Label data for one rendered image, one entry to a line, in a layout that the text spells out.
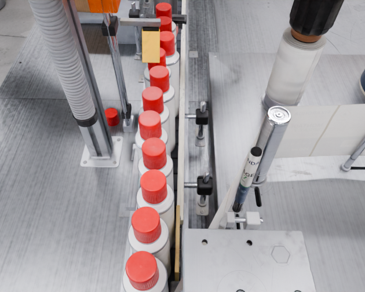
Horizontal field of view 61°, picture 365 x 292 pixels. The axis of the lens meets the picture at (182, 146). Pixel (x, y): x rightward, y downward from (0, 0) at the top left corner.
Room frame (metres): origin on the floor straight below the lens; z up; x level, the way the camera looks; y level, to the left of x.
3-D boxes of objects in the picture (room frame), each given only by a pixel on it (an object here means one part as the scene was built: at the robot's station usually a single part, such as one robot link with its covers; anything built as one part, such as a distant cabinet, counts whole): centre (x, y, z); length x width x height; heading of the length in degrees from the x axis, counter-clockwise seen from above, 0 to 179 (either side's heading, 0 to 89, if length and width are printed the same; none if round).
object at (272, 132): (0.33, -0.15, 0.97); 0.05 x 0.05 x 0.19
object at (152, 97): (0.35, 0.05, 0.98); 0.05 x 0.05 x 0.20
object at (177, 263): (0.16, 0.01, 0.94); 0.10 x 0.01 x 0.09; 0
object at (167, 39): (0.50, 0.04, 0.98); 0.05 x 0.05 x 0.20
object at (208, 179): (0.29, -0.03, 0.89); 0.06 x 0.03 x 0.12; 90
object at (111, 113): (0.52, 0.18, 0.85); 0.03 x 0.03 x 0.03
